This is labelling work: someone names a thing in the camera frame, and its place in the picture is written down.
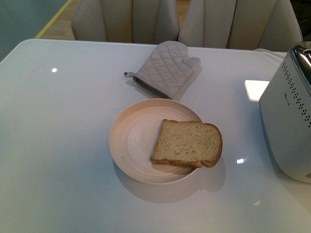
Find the silver toaster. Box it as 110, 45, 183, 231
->
259, 41, 311, 183

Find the beige chair on left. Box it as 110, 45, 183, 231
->
71, 0, 179, 44

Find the slice of brown bread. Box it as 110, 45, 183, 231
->
151, 119, 223, 168

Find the beige round plate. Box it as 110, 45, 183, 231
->
109, 99, 200, 184

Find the beige chair on right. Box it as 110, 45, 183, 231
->
178, 0, 303, 52

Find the grey quilted oven mitt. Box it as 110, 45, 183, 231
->
124, 41, 202, 100

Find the beige chair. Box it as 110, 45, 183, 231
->
71, 0, 179, 44
178, 0, 303, 52

